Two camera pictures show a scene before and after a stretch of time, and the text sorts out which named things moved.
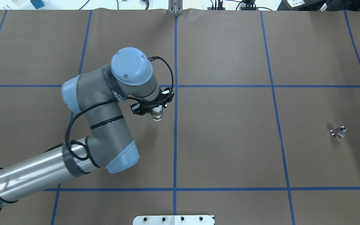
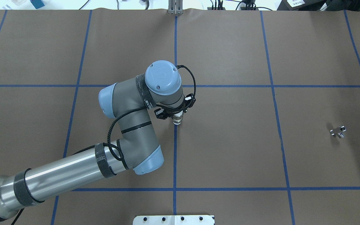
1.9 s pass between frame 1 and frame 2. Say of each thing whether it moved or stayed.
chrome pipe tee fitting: stayed
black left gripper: moved
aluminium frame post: stayed
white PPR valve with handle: moved
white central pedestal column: stayed
